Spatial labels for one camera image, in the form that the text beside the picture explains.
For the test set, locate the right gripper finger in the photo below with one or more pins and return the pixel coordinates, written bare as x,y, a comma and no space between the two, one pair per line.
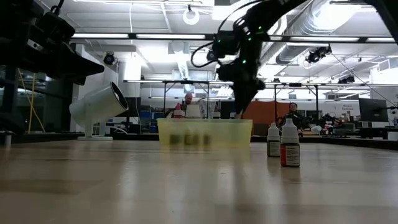
241,102
252,95

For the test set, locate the small yellow-green food coloring bottle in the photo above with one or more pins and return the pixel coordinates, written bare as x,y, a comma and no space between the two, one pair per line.
273,148

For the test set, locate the large pink food coloring bottle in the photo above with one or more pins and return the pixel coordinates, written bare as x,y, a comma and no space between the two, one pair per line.
178,114

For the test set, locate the small brown food coloring bottle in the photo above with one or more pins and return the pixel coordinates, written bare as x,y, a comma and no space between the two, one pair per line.
188,139

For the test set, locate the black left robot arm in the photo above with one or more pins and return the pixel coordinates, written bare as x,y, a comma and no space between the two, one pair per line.
12,46

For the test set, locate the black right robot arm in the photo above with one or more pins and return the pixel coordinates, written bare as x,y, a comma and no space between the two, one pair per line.
264,18

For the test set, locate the small red food coloring bottle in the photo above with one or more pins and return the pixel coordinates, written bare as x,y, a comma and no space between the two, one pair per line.
289,155

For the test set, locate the orange partition panel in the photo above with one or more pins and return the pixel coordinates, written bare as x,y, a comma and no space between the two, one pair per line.
267,112

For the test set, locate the white spotlight lamp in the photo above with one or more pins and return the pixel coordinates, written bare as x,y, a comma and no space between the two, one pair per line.
96,105

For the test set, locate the yellow translucent plastic bin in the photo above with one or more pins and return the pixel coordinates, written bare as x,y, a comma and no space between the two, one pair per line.
227,130

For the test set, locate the person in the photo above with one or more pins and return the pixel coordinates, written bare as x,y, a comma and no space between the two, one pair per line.
188,99
293,109

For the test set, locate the white tapered background object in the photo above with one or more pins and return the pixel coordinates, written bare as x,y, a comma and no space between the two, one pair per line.
192,112

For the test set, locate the white round background object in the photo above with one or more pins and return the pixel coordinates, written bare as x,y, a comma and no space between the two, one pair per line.
316,129

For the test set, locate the black ceiling spotlight cluster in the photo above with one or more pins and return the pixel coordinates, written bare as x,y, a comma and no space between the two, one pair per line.
318,53

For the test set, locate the black overhead light bar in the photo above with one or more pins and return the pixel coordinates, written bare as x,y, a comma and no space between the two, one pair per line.
171,36

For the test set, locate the black computer monitor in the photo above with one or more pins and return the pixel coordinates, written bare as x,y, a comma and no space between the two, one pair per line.
373,110

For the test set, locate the black background rig frame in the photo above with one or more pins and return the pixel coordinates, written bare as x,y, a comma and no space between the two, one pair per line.
186,82

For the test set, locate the black aluminium table frame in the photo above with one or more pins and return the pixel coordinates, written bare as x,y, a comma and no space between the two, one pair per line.
46,137

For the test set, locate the small white post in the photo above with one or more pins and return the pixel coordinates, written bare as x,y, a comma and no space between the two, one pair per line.
7,141

